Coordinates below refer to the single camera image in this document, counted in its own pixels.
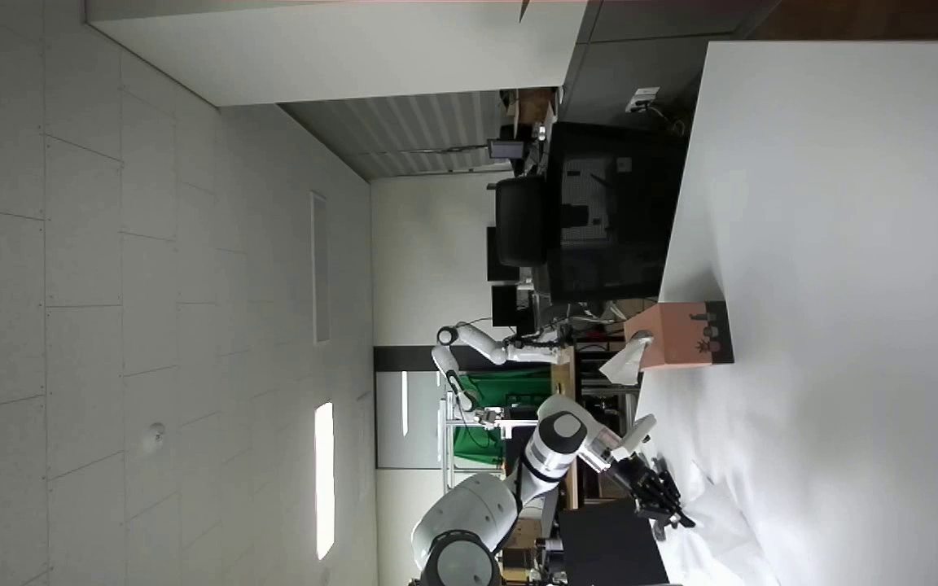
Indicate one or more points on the pale round ceiling detector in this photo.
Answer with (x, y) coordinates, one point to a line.
(155, 437)

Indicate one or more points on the orange tissue box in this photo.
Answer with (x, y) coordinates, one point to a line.
(674, 329)

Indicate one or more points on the grey corrugated panel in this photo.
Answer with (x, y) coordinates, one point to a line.
(413, 135)

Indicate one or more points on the wooden shelf rack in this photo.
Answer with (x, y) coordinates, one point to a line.
(601, 379)

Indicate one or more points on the small white box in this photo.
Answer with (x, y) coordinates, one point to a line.
(641, 100)

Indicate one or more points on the black case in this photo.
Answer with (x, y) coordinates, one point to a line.
(609, 542)

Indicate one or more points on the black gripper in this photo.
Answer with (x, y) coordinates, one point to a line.
(641, 478)

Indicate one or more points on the small white robot arm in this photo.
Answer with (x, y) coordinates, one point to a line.
(488, 344)

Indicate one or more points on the white cabinet block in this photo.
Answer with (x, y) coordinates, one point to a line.
(326, 50)

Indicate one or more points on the brown cardboard box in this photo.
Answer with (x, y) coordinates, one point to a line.
(528, 104)

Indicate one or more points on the black computer monitor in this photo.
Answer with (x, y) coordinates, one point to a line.
(621, 217)

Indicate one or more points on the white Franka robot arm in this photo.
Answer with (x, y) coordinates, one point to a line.
(478, 510)

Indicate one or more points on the bright ceiling light panel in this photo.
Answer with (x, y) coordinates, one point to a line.
(324, 477)

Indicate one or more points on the white metal frame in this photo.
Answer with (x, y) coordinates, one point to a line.
(448, 435)

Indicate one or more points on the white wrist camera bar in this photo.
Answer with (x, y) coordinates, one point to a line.
(631, 437)

